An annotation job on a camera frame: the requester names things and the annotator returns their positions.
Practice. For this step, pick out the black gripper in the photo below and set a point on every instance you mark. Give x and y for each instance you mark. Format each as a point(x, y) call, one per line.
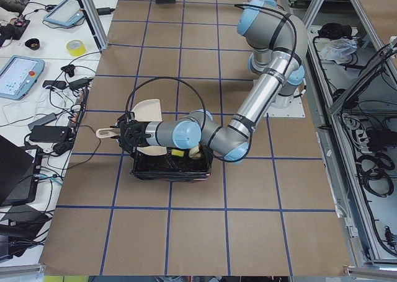
point(138, 135)

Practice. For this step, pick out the beige plastic dustpan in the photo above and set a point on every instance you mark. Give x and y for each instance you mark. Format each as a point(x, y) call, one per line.
point(146, 110)

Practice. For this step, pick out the yellow sponge piece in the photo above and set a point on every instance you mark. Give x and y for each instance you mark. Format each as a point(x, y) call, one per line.
point(178, 153)

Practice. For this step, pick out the twisted bread piece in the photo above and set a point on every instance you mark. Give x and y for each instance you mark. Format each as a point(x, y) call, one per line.
point(196, 153)

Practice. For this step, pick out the pink bin with black bag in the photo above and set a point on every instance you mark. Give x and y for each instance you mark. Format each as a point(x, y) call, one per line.
point(172, 168)

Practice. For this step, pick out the black power adapter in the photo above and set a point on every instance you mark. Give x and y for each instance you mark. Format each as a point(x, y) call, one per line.
point(50, 134)

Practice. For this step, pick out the yellow tape roll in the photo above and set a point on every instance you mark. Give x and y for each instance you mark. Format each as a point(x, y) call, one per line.
point(76, 48)

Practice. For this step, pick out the black laptop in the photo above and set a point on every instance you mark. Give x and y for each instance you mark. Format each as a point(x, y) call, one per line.
point(20, 167)

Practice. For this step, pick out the black small bowl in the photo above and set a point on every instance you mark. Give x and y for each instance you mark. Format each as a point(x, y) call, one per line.
point(32, 44)

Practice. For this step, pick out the blue teach pendant tablet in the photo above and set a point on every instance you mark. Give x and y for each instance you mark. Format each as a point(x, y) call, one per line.
point(66, 14)

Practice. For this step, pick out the aluminium frame post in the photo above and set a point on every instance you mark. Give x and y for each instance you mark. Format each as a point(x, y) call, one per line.
point(95, 25)

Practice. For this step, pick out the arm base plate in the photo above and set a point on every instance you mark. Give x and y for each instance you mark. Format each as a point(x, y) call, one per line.
point(288, 102)

